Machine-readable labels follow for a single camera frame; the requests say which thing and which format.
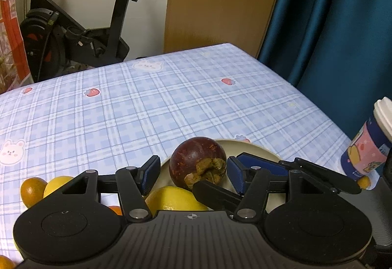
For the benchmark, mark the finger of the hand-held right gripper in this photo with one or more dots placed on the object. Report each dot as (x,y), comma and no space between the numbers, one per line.
(263,162)
(214,195)

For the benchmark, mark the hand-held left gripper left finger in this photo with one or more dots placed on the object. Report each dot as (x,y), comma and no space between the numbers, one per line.
(151,172)

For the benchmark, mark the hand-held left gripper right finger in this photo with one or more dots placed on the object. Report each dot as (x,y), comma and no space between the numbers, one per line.
(235,174)

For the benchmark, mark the beige round plate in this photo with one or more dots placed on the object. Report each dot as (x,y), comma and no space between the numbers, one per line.
(242,148)

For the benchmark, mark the dark purple mangosteen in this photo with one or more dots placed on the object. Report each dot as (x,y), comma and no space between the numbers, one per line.
(196,159)

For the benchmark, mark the yellow lemon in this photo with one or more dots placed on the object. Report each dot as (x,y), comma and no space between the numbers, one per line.
(174,200)
(55,185)

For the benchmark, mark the printed paper cup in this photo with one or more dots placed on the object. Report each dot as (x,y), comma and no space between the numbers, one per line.
(367,146)

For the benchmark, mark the black exercise bike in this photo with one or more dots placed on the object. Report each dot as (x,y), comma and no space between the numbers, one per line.
(92,39)

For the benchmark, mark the blue curtain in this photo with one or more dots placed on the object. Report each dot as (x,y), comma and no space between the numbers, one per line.
(337,27)

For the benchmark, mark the printed backdrop cloth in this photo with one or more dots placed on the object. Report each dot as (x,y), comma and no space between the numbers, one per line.
(9,27)

